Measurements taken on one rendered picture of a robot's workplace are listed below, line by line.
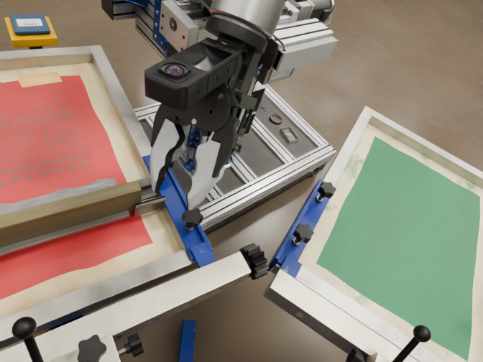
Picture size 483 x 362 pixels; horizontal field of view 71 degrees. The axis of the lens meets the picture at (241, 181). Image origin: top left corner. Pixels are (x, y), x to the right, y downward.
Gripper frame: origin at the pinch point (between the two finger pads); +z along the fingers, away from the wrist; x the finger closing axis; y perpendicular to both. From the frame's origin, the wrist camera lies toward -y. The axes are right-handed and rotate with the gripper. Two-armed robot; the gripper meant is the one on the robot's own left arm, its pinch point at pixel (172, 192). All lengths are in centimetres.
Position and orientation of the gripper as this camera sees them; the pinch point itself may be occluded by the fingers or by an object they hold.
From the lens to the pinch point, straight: 41.9
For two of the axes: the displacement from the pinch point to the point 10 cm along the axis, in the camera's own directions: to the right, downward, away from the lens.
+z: -3.7, 9.0, 2.5
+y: 3.2, -1.3, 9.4
